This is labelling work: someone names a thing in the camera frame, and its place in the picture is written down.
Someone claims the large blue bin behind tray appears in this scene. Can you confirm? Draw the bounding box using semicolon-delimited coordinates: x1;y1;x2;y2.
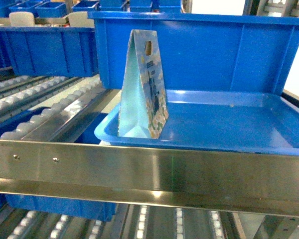
88;11;299;95

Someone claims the flower gift bag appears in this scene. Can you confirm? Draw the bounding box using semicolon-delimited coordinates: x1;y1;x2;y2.
118;29;169;139

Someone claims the stainless steel shelf front rail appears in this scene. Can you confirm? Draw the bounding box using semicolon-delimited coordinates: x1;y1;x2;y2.
0;140;299;217

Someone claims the white roller conveyor track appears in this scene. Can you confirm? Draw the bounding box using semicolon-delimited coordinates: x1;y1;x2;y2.
0;79;108;140

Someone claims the light blue plastic tray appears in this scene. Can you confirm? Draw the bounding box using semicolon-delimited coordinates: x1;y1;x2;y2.
94;90;299;156

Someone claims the blue bin under shelf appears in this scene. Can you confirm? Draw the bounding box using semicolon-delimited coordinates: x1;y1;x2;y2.
5;194;117;222

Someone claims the blue bin on left rollers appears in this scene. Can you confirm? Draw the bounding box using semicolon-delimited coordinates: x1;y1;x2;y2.
0;26;98;77

